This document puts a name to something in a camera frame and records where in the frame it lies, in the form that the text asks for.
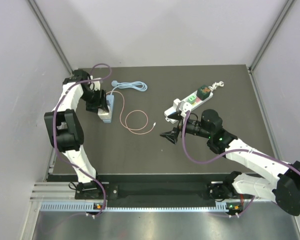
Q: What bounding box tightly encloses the white charger block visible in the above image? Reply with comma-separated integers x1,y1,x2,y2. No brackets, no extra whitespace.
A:
173,98,181,109

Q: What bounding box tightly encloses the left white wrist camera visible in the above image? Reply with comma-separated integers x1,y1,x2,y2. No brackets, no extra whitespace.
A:
89,77,102,91

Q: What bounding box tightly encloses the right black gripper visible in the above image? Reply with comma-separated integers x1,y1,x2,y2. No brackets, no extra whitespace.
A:
160,111,212,145

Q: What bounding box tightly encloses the pink usb cable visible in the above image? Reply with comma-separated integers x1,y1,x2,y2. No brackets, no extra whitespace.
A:
111,90,158,136

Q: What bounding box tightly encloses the small white plug adapter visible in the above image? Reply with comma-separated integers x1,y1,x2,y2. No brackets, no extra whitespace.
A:
97,109,112,122

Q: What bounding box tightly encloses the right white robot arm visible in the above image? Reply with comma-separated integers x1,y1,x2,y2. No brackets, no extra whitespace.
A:
160,109,300,216

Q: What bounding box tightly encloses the light blue power strip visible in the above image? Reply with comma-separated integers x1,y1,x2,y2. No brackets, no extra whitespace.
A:
101,79,148,124

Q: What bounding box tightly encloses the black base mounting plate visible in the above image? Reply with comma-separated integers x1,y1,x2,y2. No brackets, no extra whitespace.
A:
74,172,248,201

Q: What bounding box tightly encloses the left aluminium frame post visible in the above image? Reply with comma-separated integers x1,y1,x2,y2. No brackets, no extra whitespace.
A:
26,0,73,75

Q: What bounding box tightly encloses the right aluminium frame post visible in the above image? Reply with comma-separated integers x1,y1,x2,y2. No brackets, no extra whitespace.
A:
247,0,296,74

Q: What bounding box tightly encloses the dark green plug adapter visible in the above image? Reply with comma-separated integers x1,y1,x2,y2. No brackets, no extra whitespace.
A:
196,85,211,101

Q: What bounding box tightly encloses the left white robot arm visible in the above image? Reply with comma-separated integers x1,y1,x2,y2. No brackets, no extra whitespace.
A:
44,69,113,200

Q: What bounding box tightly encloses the white multicolour power strip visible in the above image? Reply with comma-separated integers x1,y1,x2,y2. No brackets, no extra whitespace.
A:
164,85,213,124

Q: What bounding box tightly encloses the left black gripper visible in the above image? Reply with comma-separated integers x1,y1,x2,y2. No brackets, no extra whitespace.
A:
80,88,109,114

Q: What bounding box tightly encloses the aluminium frame post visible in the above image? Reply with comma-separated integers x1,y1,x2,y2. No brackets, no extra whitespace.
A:
26,0,73,75
247,0,296,74

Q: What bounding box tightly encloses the light green plug adapter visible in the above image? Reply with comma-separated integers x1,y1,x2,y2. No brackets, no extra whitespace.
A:
187,94,197,105

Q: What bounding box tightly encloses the slotted cable duct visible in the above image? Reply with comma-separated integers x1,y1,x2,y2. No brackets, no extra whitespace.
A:
39,201,243,213

